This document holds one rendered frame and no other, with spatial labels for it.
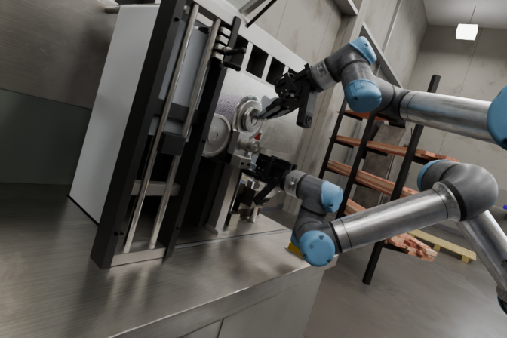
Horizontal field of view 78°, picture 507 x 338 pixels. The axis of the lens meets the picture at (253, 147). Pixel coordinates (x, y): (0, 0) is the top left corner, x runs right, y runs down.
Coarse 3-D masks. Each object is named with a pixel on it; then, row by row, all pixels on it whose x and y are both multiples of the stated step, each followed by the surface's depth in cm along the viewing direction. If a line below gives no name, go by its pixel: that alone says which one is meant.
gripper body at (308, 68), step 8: (288, 72) 88; (304, 72) 86; (280, 80) 90; (288, 80) 87; (296, 80) 88; (304, 80) 86; (312, 80) 83; (280, 88) 89; (288, 88) 87; (296, 88) 88; (320, 88) 84; (280, 96) 89; (288, 96) 87; (296, 96) 86; (288, 104) 89; (296, 104) 90
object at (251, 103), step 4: (252, 100) 94; (244, 104) 92; (248, 104) 93; (252, 104) 95; (256, 104) 96; (244, 108) 93; (260, 108) 98; (240, 112) 92; (240, 116) 92; (236, 120) 92; (240, 120) 93; (236, 124) 92; (240, 124) 93; (240, 128) 94; (232, 132) 97; (244, 132) 96; (248, 132) 97; (252, 132) 98
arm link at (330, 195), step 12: (300, 180) 86; (312, 180) 85; (324, 180) 85; (300, 192) 85; (312, 192) 83; (324, 192) 81; (336, 192) 80; (312, 204) 82; (324, 204) 81; (336, 204) 82
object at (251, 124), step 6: (252, 108) 94; (246, 114) 92; (252, 114) 94; (258, 114) 96; (246, 120) 92; (252, 120) 94; (258, 120) 96; (246, 126) 93; (252, 126) 95; (258, 126) 97
